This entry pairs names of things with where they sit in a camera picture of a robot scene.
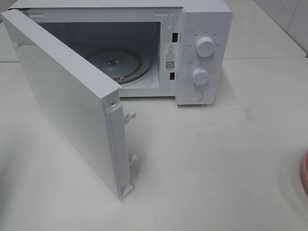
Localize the round white door button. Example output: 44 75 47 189
189 90 204 102

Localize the white timer knob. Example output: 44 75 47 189
192 68 209 86

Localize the white microwave door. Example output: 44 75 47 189
1 10 136 199

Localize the pink round plate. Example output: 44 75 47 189
301 152 308 194

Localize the glass microwave turntable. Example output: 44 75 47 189
86 49 141 84

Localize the white microwave oven body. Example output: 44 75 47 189
7 0 233 105

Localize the upper white power knob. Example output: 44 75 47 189
195 35 216 57

